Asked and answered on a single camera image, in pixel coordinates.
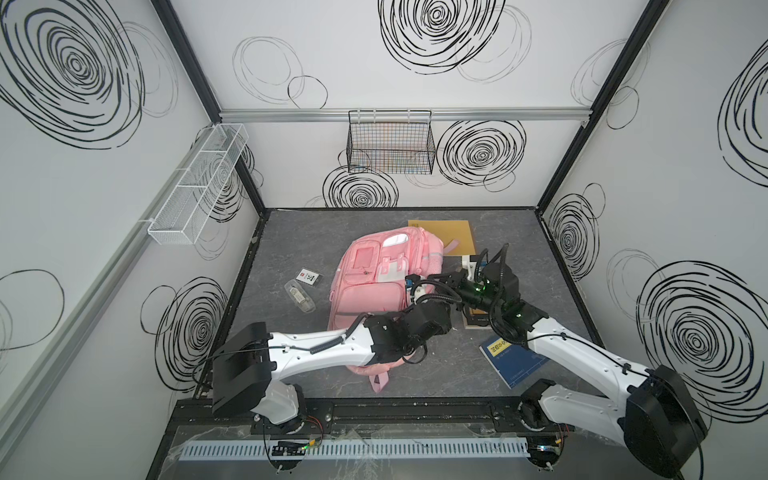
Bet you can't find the pink student backpack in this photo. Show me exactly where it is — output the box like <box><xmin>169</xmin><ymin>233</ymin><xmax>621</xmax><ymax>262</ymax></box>
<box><xmin>328</xmin><ymin>226</ymin><xmax>452</xmax><ymax>393</ymax></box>

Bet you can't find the blue book with yellow label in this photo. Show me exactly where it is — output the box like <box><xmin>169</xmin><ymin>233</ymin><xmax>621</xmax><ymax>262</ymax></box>
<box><xmin>479</xmin><ymin>336</ymin><xmax>548</xmax><ymax>389</ymax></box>

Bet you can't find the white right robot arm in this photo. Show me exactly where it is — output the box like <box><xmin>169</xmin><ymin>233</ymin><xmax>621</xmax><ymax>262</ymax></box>
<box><xmin>433</xmin><ymin>264</ymin><xmax>708</xmax><ymax>479</ymax></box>

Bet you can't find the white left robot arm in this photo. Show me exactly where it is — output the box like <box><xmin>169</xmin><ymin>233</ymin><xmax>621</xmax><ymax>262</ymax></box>
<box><xmin>212</xmin><ymin>298</ymin><xmax>451</xmax><ymax>425</ymax></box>

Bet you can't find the brown and black book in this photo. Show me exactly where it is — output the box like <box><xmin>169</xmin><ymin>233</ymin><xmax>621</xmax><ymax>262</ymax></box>
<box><xmin>458</xmin><ymin>254</ymin><xmax>505</xmax><ymax>330</ymax></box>

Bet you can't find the yellow padded envelope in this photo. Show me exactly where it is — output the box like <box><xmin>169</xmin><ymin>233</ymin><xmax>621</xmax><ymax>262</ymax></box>
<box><xmin>408</xmin><ymin>220</ymin><xmax>477</xmax><ymax>256</ymax></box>

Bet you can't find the clear plastic case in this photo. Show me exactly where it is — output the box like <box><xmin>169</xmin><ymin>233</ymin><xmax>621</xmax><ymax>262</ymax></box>
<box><xmin>284</xmin><ymin>279</ymin><xmax>316</xmax><ymax>313</ymax></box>

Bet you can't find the small white card packet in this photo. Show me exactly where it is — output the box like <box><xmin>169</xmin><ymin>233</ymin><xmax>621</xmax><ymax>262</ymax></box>
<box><xmin>296</xmin><ymin>268</ymin><xmax>321</xmax><ymax>286</ymax></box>

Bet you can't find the white slotted cable duct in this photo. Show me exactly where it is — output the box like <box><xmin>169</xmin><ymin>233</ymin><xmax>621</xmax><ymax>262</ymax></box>
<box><xmin>178</xmin><ymin>438</ymin><xmax>530</xmax><ymax>461</ymax></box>

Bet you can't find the black wire wall basket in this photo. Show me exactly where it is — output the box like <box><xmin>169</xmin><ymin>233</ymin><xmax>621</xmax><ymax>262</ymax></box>
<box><xmin>345</xmin><ymin>109</ymin><xmax>437</xmax><ymax>175</ymax></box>

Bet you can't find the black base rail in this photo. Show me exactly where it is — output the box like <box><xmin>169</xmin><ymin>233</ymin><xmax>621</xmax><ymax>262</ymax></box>
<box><xmin>169</xmin><ymin>396</ymin><xmax>573</xmax><ymax>437</ymax></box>

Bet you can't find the white mesh wall shelf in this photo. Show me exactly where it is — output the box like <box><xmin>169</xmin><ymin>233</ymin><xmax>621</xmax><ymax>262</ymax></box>
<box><xmin>147</xmin><ymin>123</ymin><xmax>249</xmax><ymax>246</ymax></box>

